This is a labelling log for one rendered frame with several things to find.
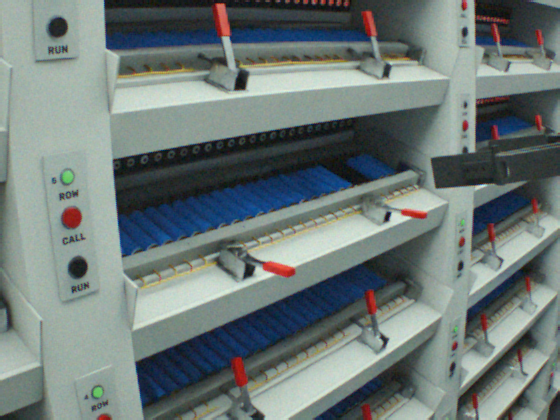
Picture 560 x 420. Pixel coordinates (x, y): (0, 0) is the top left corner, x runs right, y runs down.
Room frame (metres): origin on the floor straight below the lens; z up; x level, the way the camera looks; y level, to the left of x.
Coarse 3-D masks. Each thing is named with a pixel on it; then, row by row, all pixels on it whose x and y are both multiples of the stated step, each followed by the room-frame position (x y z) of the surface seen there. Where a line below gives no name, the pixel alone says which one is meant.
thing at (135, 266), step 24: (360, 192) 0.86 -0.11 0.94; (384, 192) 0.91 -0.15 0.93; (408, 192) 0.94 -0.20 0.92; (264, 216) 0.73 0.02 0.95; (288, 216) 0.75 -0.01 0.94; (312, 216) 0.79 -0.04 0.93; (336, 216) 0.80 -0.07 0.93; (192, 240) 0.65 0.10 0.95; (216, 240) 0.66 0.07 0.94; (240, 240) 0.69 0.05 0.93; (144, 264) 0.59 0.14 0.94; (168, 264) 0.62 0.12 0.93
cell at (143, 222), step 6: (132, 216) 0.68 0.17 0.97; (138, 216) 0.68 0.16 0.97; (144, 216) 0.68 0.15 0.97; (138, 222) 0.67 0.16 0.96; (144, 222) 0.67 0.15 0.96; (150, 222) 0.67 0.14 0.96; (144, 228) 0.66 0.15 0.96; (150, 228) 0.66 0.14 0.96; (156, 228) 0.66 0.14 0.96; (150, 234) 0.66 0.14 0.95; (156, 234) 0.65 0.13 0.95; (162, 234) 0.65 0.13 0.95; (156, 240) 0.65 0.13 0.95; (162, 240) 0.65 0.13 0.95
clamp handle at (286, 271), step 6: (240, 252) 0.64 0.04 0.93; (246, 252) 0.65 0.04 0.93; (240, 258) 0.64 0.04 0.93; (246, 258) 0.64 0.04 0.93; (252, 258) 0.64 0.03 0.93; (252, 264) 0.63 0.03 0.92; (258, 264) 0.62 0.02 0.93; (264, 264) 0.62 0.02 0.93; (270, 264) 0.61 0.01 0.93; (276, 264) 0.61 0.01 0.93; (282, 264) 0.61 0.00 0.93; (264, 270) 0.62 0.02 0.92; (270, 270) 0.61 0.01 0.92; (276, 270) 0.60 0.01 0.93; (282, 270) 0.60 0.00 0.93; (288, 270) 0.60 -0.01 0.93; (294, 270) 0.60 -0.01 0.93; (282, 276) 0.60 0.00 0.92; (288, 276) 0.59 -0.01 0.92
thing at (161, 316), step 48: (288, 144) 0.93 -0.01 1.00; (384, 144) 1.05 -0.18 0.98; (432, 192) 0.98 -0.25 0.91; (288, 240) 0.74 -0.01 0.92; (336, 240) 0.76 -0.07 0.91; (384, 240) 0.84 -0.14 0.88; (144, 288) 0.58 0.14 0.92; (192, 288) 0.60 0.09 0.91; (240, 288) 0.62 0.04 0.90; (288, 288) 0.69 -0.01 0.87; (144, 336) 0.54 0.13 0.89; (192, 336) 0.59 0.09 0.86
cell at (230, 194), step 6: (222, 192) 0.79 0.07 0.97; (228, 192) 0.78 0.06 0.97; (234, 192) 0.79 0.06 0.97; (228, 198) 0.78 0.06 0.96; (234, 198) 0.78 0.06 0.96; (240, 198) 0.77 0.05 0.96; (240, 204) 0.77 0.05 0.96; (246, 204) 0.76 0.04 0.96; (252, 204) 0.77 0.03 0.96; (252, 210) 0.76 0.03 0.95; (258, 210) 0.75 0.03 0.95
